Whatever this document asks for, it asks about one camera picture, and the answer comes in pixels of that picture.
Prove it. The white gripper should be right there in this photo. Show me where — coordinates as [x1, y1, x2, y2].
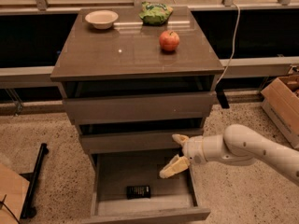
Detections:
[159, 134, 206, 178]

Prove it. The cardboard box right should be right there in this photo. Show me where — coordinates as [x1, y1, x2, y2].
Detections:
[261, 75, 299, 149]

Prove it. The middle drawer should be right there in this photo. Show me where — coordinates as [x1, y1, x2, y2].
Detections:
[79, 128, 204, 154]

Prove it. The black cable left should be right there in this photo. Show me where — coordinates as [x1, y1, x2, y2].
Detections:
[0, 193, 21, 224]

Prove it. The green chip bag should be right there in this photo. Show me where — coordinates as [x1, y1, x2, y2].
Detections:
[139, 2, 173, 25]

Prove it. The white cable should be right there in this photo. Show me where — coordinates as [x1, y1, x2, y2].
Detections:
[215, 3, 242, 86]

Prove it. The white bowl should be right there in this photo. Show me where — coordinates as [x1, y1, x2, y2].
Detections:
[85, 10, 119, 30]

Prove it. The open bottom drawer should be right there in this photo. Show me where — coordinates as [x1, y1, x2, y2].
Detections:
[82, 148, 210, 224]

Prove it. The brown drawer cabinet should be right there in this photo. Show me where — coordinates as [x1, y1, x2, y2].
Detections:
[50, 6, 225, 224]

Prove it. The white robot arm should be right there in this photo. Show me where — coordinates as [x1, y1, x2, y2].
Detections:
[159, 124, 299, 185]

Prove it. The top drawer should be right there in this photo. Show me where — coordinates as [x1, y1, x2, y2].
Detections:
[64, 92, 216, 124]

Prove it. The black rxbar chocolate bar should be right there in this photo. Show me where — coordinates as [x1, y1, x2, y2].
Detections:
[126, 186, 151, 199]

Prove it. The black plug adapter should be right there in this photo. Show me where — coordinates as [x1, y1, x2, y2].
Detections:
[216, 90, 230, 109]

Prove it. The red apple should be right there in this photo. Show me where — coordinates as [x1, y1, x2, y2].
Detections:
[159, 30, 179, 51]

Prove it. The black metal stand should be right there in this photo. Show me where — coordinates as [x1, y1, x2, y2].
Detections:
[21, 143, 49, 219]

